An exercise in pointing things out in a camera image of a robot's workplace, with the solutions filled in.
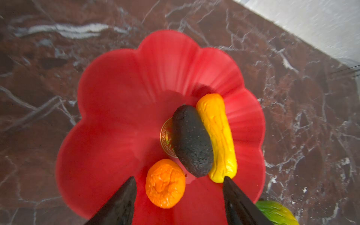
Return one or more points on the dark fake avocado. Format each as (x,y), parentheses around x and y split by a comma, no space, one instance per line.
(192,143)

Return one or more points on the red flower-shaped fruit bowl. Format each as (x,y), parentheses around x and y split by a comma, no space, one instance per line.
(125,97)

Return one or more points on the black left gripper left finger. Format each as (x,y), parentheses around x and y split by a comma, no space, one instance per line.
(119,209)

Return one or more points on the orange fake tangerine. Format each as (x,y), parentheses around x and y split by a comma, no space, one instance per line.
(165,184)

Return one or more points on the green yellow fake mango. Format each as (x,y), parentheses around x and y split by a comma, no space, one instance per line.
(277,213)

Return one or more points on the yellow fake banana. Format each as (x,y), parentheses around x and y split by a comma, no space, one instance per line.
(212,111)

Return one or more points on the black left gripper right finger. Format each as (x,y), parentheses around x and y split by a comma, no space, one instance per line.
(240,210)

